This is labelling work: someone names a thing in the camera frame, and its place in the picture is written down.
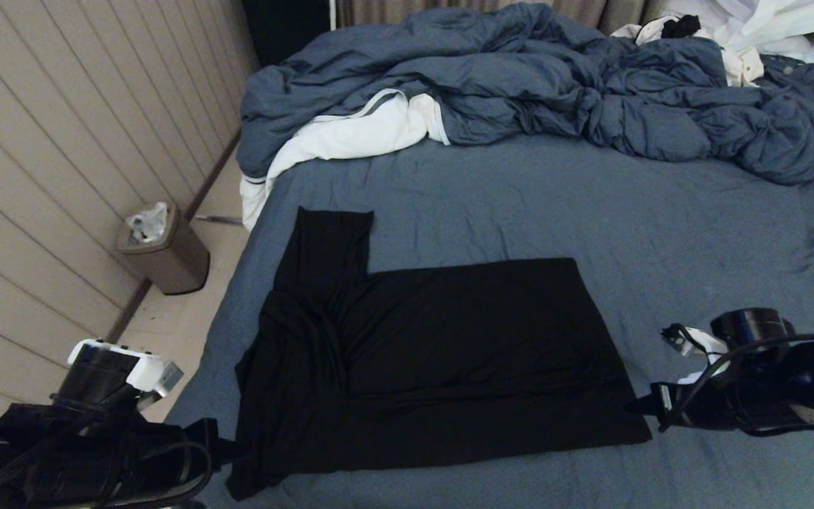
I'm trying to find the crumpled blue duvet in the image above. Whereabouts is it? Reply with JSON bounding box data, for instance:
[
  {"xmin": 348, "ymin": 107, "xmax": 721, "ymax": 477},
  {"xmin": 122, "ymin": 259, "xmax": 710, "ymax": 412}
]
[{"xmin": 236, "ymin": 0, "xmax": 814, "ymax": 186}]

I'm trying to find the small black fabric item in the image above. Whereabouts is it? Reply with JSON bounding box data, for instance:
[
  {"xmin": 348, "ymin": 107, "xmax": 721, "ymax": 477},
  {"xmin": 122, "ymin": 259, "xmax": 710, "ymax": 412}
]
[{"xmin": 661, "ymin": 14, "xmax": 702, "ymax": 40}]

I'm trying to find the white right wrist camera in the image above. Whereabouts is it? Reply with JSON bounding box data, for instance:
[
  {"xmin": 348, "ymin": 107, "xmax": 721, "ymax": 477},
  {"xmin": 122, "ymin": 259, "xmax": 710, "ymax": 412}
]
[{"xmin": 661, "ymin": 323, "xmax": 731, "ymax": 386}]

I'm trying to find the white crumpled shirt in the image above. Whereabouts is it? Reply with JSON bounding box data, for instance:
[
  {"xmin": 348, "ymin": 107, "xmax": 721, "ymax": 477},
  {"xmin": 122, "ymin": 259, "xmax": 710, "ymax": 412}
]
[{"xmin": 612, "ymin": 0, "xmax": 814, "ymax": 87}]

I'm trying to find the white duvet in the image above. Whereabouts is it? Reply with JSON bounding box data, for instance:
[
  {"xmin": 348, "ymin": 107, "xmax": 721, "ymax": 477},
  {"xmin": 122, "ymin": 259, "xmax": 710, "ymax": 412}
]
[{"xmin": 240, "ymin": 88, "xmax": 452, "ymax": 232}]

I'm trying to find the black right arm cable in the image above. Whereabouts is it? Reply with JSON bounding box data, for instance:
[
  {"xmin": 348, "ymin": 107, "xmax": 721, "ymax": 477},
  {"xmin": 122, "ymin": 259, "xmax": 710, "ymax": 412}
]
[{"xmin": 658, "ymin": 331, "xmax": 814, "ymax": 433}]

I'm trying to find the beige curtain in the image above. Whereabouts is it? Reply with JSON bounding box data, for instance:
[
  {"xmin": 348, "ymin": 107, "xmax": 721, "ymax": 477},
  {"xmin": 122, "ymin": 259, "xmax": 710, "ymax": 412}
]
[{"xmin": 336, "ymin": 0, "xmax": 669, "ymax": 29}]

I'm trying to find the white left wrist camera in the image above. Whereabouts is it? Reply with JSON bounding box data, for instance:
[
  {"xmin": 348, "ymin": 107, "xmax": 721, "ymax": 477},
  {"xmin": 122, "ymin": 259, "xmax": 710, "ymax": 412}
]
[{"xmin": 66, "ymin": 338, "xmax": 185, "ymax": 411}]

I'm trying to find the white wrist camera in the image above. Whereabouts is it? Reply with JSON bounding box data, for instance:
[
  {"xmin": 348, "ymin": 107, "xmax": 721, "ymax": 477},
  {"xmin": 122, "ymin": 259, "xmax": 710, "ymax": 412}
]
[
  {"xmin": 661, "ymin": 323, "xmax": 731, "ymax": 386},
  {"xmin": 66, "ymin": 338, "xmax": 185, "ymax": 411}
]

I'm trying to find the black t-shirt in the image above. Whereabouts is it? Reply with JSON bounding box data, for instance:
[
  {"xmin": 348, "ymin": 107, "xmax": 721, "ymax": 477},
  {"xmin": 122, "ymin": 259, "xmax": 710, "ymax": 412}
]
[{"xmin": 225, "ymin": 206, "xmax": 653, "ymax": 501}]

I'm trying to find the black tall furniture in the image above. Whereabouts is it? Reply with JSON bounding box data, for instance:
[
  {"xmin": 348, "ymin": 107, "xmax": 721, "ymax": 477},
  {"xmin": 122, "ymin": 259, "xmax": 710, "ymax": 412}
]
[{"xmin": 241, "ymin": 0, "xmax": 334, "ymax": 68}]

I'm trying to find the brown trash bin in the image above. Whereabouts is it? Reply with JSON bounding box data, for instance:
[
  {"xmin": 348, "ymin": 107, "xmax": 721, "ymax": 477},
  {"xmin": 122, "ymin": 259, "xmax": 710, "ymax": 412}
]
[{"xmin": 116, "ymin": 201, "xmax": 211, "ymax": 296}]

